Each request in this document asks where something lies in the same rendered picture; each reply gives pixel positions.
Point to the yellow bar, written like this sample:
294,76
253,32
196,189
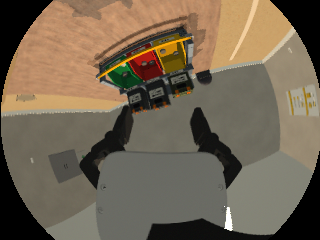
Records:
144,51

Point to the green bin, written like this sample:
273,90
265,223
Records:
117,78

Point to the red open bin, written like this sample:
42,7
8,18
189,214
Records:
148,71

